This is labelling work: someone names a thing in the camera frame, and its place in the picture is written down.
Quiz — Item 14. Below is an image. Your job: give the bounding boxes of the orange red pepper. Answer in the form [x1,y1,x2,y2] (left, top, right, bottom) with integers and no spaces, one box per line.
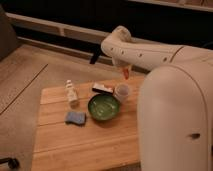
[122,67,130,80]

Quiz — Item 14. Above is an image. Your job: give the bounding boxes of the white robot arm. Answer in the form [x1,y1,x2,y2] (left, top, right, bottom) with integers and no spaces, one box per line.
[101,26,213,171]

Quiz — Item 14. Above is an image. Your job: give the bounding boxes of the white ceramic cup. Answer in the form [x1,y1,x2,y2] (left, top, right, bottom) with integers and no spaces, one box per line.
[114,84,131,103]

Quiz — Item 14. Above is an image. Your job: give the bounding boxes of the small dark box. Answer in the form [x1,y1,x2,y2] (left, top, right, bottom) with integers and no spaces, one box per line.
[92,83,114,94]

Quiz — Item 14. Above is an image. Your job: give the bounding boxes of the green bowl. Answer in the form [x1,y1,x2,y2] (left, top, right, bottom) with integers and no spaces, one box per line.
[88,94,120,121]

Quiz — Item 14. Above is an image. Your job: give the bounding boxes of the white plastic bottle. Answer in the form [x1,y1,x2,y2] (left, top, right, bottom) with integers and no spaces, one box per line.
[66,80,78,108]

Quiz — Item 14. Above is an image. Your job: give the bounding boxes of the blue sponge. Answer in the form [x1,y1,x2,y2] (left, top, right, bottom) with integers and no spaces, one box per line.
[65,112,86,125]

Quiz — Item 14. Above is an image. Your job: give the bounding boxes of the wooden board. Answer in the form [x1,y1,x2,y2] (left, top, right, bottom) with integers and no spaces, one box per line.
[32,76,144,171]

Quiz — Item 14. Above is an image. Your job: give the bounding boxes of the black chair wheel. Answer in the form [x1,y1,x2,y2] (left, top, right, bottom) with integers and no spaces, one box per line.
[0,158,20,169]

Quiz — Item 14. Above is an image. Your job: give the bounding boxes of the white shelf rail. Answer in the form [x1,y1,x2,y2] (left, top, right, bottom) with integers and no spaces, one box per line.
[5,12,188,54]

